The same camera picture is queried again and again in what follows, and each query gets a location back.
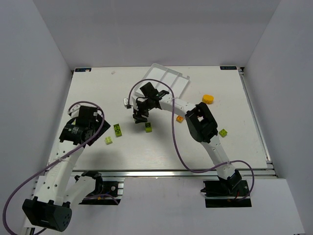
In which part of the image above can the pale green lego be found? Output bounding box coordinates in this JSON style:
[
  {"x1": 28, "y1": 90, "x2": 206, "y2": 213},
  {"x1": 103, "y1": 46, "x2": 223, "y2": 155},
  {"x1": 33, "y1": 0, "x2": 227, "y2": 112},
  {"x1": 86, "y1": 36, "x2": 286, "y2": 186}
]
[{"x1": 105, "y1": 137, "x2": 112, "y2": 145}]

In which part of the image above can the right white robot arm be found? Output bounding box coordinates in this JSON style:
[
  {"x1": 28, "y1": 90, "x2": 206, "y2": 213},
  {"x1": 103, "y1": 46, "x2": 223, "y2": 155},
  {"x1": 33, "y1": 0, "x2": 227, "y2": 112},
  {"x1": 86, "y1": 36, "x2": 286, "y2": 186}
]
[{"x1": 126, "y1": 79, "x2": 242, "y2": 192}]

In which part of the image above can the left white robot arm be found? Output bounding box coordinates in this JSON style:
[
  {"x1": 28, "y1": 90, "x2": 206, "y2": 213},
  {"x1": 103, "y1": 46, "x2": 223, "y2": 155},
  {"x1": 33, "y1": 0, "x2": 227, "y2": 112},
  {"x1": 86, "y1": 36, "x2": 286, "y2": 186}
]
[{"x1": 22, "y1": 103, "x2": 110, "y2": 232}]

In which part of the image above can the green lego center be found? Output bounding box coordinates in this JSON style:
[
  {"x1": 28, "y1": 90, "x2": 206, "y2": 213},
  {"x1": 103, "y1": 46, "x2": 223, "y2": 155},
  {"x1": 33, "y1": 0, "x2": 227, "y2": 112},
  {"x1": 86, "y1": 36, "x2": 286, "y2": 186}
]
[{"x1": 145, "y1": 122, "x2": 152, "y2": 133}]

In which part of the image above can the long green lego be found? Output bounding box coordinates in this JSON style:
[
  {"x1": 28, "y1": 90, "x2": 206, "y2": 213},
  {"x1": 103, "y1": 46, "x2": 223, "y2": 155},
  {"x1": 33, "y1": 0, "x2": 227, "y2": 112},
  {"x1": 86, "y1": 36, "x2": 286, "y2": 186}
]
[{"x1": 113, "y1": 123, "x2": 122, "y2": 137}]

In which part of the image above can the white divided tray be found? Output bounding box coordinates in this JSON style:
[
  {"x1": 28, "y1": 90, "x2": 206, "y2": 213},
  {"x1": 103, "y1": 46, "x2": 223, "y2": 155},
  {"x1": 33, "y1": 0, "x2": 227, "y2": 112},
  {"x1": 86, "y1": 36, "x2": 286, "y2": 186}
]
[{"x1": 130, "y1": 63, "x2": 190, "y2": 104}]

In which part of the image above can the orange lego left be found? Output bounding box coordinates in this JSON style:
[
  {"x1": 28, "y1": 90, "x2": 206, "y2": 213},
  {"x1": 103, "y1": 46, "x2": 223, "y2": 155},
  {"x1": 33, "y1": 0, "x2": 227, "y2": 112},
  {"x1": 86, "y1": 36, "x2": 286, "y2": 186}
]
[{"x1": 176, "y1": 115, "x2": 184, "y2": 123}]

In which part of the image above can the left blue table label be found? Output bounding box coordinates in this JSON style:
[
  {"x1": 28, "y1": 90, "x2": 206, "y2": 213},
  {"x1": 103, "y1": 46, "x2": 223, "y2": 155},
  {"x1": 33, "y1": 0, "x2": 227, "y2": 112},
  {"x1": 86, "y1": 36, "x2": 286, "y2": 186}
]
[{"x1": 74, "y1": 68, "x2": 91, "y2": 72}]

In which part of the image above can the blue table label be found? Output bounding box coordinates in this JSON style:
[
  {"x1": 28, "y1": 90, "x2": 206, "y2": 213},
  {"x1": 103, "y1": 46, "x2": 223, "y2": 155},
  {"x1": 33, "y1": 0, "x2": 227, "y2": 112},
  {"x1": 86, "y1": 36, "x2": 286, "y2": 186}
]
[
  {"x1": 74, "y1": 68, "x2": 91, "y2": 72},
  {"x1": 220, "y1": 66, "x2": 237, "y2": 70}
]

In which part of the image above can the yellow oval lego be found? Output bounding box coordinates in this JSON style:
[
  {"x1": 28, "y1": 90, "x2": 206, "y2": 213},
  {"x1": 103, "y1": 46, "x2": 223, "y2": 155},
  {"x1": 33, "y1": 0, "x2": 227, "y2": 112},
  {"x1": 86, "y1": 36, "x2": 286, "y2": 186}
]
[{"x1": 202, "y1": 94, "x2": 214, "y2": 104}]

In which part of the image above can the right blue table label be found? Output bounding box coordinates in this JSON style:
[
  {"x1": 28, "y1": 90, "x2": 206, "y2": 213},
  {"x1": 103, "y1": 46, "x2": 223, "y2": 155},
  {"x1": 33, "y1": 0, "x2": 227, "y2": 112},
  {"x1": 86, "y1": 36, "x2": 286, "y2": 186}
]
[{"x1": 220, "y1": 66, "x2": 237, "y2": 70}]

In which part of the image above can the green lego right lower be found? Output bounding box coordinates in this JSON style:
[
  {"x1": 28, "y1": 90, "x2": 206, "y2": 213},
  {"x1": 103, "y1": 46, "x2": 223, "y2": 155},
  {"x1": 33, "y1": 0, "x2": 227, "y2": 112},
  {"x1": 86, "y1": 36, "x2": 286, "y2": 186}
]
[{"x1": 219, "y1": 129, "x2": 228, "y2": 138}]

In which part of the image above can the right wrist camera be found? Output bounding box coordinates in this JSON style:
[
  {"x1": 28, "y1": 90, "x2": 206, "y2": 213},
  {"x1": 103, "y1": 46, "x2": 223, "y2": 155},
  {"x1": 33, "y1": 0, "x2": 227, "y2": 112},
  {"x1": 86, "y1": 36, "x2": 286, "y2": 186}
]
[{"x1": 123, "y1": 98, "x2": 132, "y2": 109}]

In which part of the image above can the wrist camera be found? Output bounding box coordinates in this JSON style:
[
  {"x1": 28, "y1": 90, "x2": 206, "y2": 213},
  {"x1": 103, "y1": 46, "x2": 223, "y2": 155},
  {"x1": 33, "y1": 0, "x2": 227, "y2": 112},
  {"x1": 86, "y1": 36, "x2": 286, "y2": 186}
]
[
  {"x1": 123, "y1": 98, "x2": 132, "y2": 109},
  {"x1": 67, "y1": 104, "x2": 81, "y2": 118}
]

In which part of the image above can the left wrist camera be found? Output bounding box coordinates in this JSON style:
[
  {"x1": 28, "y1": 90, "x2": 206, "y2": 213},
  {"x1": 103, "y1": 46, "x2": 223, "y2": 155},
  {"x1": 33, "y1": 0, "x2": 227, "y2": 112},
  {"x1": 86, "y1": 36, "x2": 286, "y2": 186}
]
[{"x1": 67, "y1": 104, "x2": 81, "y2": 118}]

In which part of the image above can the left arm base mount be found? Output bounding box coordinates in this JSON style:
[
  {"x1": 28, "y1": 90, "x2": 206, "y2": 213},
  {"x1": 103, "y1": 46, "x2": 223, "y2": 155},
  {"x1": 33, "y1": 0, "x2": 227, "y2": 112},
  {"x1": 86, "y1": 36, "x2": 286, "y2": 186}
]
[{"x1": 74, "y1": 171, "x2": 122, "y2": 206}]

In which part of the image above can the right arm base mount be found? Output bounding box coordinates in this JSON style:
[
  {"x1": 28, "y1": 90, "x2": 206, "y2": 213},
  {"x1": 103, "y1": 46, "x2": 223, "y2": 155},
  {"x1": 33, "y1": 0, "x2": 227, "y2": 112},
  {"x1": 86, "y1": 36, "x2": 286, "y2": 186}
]
[{"x1": 200, "y1": 180, "x2": 252, "y2": 208}]

